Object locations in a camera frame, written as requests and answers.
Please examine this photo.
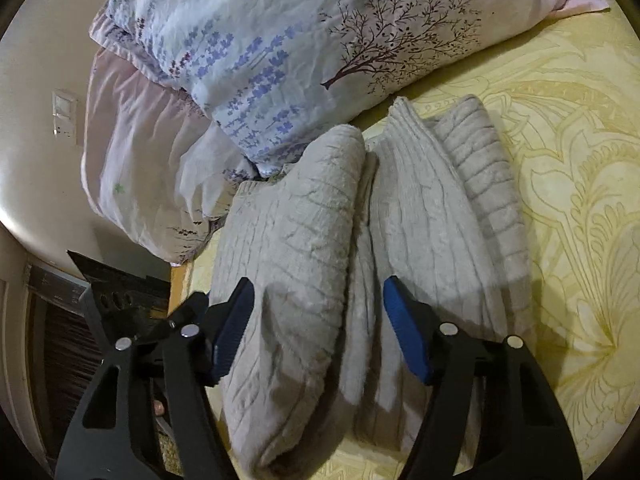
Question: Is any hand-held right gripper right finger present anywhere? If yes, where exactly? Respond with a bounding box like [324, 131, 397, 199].
[382, 275, 583, 480]

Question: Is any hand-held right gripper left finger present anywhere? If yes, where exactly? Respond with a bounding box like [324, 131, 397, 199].
[54, 276, 257, 480]

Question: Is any grey cable-knit sweater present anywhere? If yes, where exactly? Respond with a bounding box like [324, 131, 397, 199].
[207, 94, 535, 479]

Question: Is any dark bedside stand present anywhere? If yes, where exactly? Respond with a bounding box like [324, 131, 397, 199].
[66, 249, 173, 343]

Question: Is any pink floral pillow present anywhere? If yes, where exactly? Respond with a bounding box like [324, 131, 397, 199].
[80, 49, 263, 265]

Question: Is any yellow patterned bedspread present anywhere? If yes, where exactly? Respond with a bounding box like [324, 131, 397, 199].
[170, 0, 640, 480]

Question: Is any tree print floral pillow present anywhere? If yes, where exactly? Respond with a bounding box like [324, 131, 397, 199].
[89, 0, 612, 172]

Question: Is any white wall switch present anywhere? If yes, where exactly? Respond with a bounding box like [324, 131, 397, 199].
[52, 88, 79, 147]

